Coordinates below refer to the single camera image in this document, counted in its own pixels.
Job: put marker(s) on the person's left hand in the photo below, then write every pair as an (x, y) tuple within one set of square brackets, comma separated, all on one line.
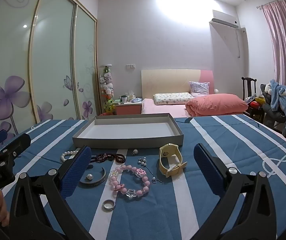
[(2, 207)]

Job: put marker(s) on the blue plush garment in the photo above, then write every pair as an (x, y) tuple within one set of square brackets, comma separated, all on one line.
[(283, 100)]

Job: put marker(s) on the pink bed mattress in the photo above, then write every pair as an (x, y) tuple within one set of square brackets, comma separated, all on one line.
[(163, 108)]

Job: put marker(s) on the white air conditioner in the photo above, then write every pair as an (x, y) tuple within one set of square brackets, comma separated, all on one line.
[(224, 20)]

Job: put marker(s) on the lavender pillow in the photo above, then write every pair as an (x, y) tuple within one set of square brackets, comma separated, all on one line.
[(199, 88)]

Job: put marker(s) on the pink curtain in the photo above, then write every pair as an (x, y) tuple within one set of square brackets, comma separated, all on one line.
[(283, 55)]

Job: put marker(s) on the pink nightstand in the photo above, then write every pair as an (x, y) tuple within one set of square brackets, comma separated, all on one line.
[(128, 108)]

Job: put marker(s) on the blue white striped tablecloth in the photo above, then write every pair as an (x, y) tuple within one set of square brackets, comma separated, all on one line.
[(233, 142)]

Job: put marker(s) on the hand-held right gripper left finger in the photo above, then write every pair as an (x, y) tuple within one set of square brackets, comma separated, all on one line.
[(75, 172)]

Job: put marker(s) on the grey cardboard box tray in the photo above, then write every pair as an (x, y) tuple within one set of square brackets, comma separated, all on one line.
[(133, 127)]

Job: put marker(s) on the floral sliding door wardrobe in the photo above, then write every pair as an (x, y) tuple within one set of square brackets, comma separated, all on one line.
[(52, 55)]

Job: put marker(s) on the white patterned pillow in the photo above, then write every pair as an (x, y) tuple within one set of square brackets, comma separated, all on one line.
[(173, 98)]

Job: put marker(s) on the white wall socket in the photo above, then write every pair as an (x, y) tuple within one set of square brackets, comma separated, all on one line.
[(130, 66)]

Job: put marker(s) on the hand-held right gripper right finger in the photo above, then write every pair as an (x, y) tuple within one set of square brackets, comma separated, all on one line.
[(208, 170)]

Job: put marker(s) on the silver bangle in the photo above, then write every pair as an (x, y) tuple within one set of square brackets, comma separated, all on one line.
[(102, 178)]

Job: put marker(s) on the yellow wristwatch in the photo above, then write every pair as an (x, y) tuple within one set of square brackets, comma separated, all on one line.
[(166, 150)]

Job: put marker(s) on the pearl pendant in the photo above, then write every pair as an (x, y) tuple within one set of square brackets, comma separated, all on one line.
[(89, 177)]

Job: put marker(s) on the clear tube of plush toys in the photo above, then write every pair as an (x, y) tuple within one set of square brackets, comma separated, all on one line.
[(107, 87)]

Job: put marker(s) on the white mug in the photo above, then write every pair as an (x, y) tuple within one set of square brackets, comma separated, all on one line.
[(124, 99)]

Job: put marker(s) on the folded pink quilt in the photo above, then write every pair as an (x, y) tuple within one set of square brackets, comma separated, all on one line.
[(215, 105)]

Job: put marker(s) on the red plastic basin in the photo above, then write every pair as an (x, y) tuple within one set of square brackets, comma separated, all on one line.
[(106, 114)]

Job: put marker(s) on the beige pink bed headboard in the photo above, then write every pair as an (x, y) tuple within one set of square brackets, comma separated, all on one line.
[(170, 82)]

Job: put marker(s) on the red yellow toys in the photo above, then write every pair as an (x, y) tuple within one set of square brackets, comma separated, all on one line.
[(256, 102)]

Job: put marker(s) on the dark wooden chair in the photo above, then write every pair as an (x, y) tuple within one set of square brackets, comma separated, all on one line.
[(246, 87)]

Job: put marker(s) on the small pearl earring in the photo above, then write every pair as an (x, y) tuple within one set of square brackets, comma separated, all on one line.
[(135, 151)]

